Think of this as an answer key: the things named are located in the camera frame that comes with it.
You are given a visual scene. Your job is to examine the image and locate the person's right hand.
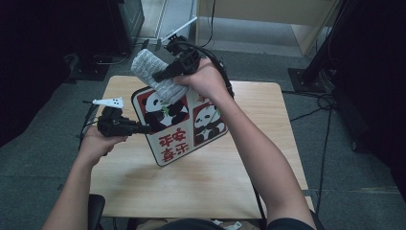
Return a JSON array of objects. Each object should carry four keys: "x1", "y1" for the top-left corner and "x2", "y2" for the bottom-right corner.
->
[{"x1": 173, "y1": 57, "x2": 234, "y2": 102}]

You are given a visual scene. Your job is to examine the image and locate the light wooden desk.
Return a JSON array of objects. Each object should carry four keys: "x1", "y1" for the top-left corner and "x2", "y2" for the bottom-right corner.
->
[{"x1": 194, "y1": 0, "x2": 341, "y2": 58}]

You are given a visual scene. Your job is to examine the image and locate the black flat stand base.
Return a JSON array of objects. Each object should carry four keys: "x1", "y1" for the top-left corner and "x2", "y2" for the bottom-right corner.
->
[{"x1": 68, "y1": 52, "x2": 111, "y2": 82}]

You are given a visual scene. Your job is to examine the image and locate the person's dark shirt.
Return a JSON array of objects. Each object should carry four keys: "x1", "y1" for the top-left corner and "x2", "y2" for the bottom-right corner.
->
[{"x1": 159, "y1": 218, "x2": 316, "y2": 230}]

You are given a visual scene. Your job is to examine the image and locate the black chair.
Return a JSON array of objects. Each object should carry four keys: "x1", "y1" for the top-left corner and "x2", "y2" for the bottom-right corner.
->
[{"x1": 87, "y1": 194, "x2": 327, "y2": 230}]

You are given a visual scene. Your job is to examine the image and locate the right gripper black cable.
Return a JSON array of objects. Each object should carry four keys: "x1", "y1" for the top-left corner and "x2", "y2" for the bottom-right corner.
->
[{"x1": 178, "y1": 41, "x2": 268, "y2": 222}]

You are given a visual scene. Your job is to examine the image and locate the black metal stand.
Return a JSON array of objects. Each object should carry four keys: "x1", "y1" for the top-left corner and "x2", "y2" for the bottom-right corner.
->
[{"x1": 287, "y1": 0, "x2": 355, "y2": 94}]

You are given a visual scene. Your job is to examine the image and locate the small white object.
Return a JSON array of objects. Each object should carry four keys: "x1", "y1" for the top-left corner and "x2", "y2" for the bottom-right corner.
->
[{"x1": 212, "y1": 219, "x2": 243, "y2": 230}]

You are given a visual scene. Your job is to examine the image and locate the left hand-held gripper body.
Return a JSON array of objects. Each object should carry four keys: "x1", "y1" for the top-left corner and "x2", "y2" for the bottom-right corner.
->
[{"x1": 92, "y1": 97, "x2": 142, "y2": 138}]

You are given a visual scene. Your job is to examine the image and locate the grey fluffy towel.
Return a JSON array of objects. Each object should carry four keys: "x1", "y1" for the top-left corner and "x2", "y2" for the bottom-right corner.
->
[{"x1": 130, "y1": 48, "x2": 190, "y2": 105}]

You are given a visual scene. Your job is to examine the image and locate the black curtain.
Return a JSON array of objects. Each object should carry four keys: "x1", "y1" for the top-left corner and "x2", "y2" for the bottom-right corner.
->
[
  {"x1": 328, "y1": 0, "x2": 406, "y2": 203},
  {"x1": 0, "y1": 0, "x2": 111, "y2": 149}
]

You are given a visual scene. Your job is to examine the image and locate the long black floor cable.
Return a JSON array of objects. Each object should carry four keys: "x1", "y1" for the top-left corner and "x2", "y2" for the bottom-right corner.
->
[{"x1": 314, "y1": 95, "x2": 335, "y2": 209}]

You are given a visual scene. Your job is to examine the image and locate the person's left hand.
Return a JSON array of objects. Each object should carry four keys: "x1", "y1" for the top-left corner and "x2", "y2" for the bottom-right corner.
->
[{"x1": 79, "y1": 126, "x2": 128, "y2": 166}]

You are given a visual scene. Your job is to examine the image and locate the black computer tower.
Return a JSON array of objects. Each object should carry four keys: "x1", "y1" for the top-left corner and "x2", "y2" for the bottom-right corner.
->
[{"x1": 106, "y1": 0, "x2": 146, "y2": 56}]

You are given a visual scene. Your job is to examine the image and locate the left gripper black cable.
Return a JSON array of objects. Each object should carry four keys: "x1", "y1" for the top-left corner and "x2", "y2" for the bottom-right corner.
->
[{"x1": 78, "y1": 100, "x2": 101, "y2": 151}]

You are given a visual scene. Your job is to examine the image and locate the black hanging cable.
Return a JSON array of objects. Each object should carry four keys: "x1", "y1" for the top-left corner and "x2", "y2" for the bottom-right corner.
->
[{"x1": 194, "y1": 0, "x2": 216, "y2": 50}]

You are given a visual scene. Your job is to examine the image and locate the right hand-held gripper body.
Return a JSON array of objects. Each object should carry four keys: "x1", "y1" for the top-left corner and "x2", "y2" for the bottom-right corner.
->
[{"x1": 160, "y1": 16, "x2": 201, "y2": 76}]

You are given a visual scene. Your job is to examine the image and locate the panda sign board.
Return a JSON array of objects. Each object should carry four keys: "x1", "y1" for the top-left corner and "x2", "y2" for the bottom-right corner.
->
[{"x1": 131, "y1": 85, "x2": 230, "y2": 168}]

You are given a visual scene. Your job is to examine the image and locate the short black floor cable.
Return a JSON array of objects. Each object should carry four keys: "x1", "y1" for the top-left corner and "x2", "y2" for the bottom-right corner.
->
[{"x1": 281, "y1": 89, "x2": 336, "y2": 124}]

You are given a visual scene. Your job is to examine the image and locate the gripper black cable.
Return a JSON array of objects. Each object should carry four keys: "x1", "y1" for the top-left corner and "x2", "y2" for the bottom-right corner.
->
[
  {"x1": 178, "y1": 41, "x2": 268, "y2": 222},
  {"x1": 78, "y1": 100, "x2": 101, "y2": 151}
]

